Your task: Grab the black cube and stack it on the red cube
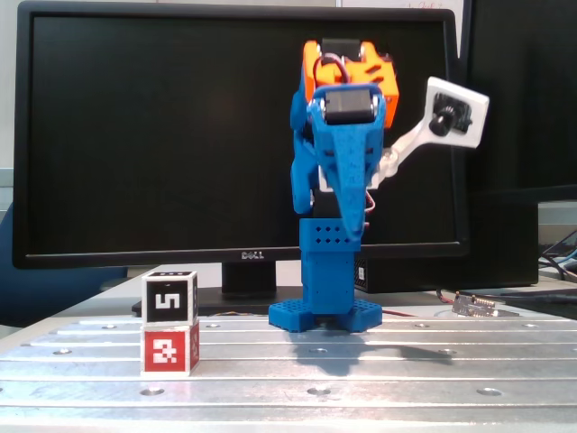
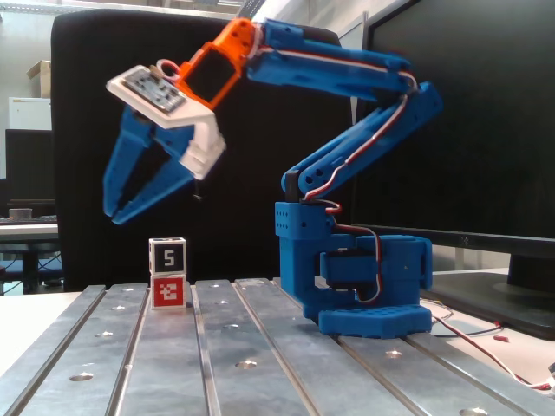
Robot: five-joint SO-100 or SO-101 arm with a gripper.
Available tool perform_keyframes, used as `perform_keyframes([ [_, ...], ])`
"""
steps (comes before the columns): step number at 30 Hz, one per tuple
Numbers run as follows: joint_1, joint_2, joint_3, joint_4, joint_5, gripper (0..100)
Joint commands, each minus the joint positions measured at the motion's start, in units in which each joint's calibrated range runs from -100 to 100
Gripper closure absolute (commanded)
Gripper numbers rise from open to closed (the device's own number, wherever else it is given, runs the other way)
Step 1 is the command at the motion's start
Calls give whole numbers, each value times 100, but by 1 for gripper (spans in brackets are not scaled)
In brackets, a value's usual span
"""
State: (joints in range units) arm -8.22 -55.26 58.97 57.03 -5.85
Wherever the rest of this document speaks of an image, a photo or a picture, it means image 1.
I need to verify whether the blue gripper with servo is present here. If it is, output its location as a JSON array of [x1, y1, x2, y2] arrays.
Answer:
[[307, 83, 388, 242]]

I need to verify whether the black cube with number five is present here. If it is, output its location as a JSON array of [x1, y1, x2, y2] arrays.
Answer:
[[141, 270, 198, 325]]

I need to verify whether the red cube with white marker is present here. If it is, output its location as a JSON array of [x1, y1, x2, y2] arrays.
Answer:
[[139, 318, 201, 378]]

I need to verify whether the small circuit board with pins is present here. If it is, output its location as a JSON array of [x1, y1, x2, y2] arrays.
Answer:
[[453, 291, 500, 318]]

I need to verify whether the black unbranded monitor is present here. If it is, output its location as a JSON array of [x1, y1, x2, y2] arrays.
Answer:
[[458, 0, 577, 204]]

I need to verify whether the black Dell monitor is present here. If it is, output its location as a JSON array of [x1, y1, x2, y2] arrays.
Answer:
[[12, 0, 471, 318]]

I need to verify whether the black flat pad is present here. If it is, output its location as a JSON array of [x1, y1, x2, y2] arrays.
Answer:
[[495, 295, 577, 322]]

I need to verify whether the red white twisted wire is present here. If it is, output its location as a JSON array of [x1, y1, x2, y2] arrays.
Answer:
[[380, 288, 457, 318]]

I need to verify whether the white camera mount with board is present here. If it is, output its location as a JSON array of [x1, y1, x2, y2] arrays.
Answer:
[[317, 75, 491, 193]]

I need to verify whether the aluminium slotted base plate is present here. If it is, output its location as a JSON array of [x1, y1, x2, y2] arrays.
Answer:
[[0, 315, 577, 428]]

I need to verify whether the thick black cable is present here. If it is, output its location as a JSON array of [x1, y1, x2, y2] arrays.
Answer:
[[498, 290, 577, 304]]

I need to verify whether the blue and black cable bundle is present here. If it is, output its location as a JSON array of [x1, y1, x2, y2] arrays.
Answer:
[[538, 229, 577, 283]]

